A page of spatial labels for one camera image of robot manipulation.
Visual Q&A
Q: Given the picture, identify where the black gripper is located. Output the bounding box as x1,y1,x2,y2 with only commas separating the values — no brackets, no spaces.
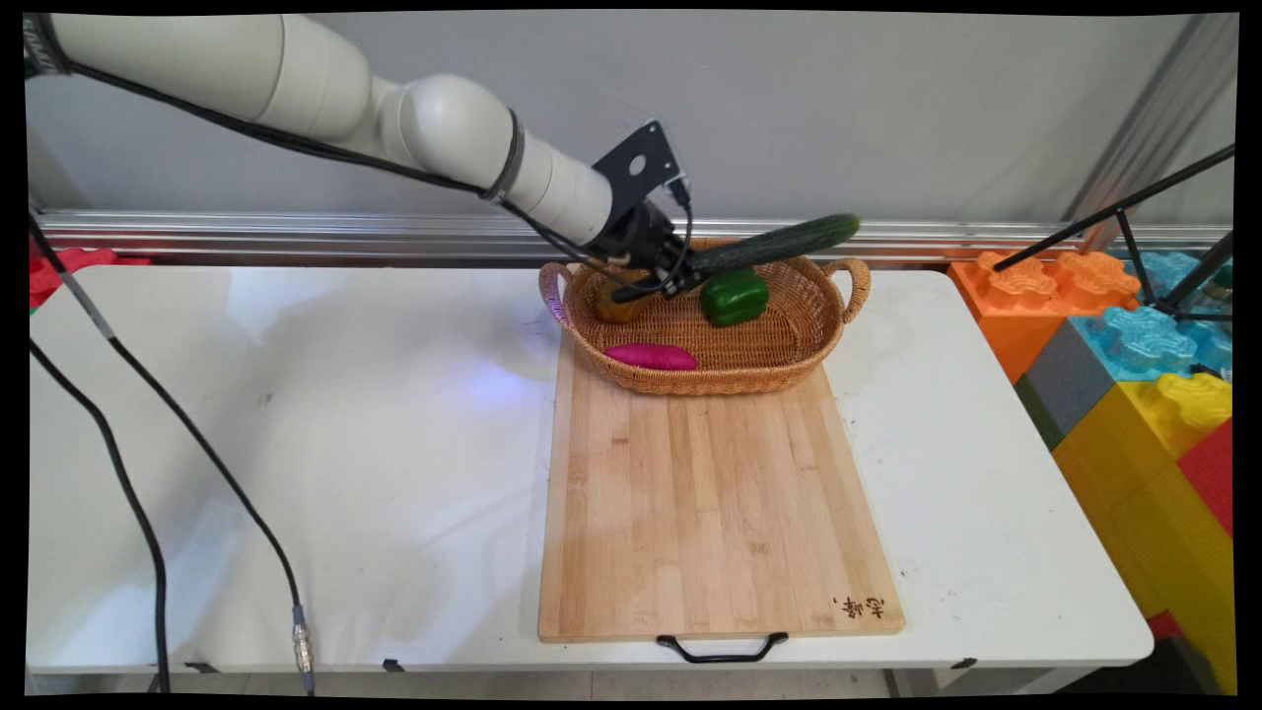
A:
590,197,711,304

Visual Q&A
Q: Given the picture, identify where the long green cucumber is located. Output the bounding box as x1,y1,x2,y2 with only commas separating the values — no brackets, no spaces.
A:
687,213,862,276

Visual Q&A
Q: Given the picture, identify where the brown potato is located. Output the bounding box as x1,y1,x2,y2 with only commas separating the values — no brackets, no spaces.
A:
592,266,654,324

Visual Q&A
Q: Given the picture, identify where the green bell pepper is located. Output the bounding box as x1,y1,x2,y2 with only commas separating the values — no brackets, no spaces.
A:
699,266,770,327

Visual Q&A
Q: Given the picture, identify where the purple sweet potato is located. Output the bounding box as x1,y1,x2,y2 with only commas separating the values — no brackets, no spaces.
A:
603,342,699,372

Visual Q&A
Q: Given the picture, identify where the woven wicker basket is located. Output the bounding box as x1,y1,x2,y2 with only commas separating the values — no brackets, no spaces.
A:
538,237,873,397

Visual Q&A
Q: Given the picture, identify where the bamboo cutting board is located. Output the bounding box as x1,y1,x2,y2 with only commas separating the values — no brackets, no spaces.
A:
537,335,906,665

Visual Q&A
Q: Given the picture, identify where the orange foam block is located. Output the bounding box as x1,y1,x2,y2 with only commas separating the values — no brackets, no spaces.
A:
948,249,1145,385

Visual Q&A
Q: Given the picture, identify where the grey foam block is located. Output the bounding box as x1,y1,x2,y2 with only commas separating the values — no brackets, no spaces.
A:
1016,320,1115,451

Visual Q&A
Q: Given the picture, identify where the blue foam block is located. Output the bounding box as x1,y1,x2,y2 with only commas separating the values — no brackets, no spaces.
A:
1070,251,1235,384

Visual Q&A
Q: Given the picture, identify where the yellow foam block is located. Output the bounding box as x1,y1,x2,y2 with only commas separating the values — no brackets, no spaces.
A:
1053,373,1238,693

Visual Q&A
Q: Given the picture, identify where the black tripod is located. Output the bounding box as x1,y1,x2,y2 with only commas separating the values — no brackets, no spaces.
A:
994,145,1235,322

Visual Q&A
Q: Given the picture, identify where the large red foam block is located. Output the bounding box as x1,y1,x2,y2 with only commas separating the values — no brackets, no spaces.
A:
1175,419,1235,538

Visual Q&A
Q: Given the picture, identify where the black camera cable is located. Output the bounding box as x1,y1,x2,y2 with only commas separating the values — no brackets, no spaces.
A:
670,176,697,292

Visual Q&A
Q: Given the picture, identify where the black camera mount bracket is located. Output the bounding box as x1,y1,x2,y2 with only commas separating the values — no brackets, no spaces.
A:
592,118,686,213

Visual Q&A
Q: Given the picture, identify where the aluminium rail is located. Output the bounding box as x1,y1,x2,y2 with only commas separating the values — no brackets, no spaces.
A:
35,207,1233,265

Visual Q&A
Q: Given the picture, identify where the cable with metal connector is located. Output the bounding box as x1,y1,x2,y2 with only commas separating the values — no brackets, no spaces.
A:
30,212,316,696

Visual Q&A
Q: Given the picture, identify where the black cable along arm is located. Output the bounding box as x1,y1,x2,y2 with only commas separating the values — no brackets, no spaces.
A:
25,39,681,297

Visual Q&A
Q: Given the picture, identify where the thick black cable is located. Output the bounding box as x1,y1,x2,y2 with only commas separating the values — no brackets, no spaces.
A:
30,340,172,693

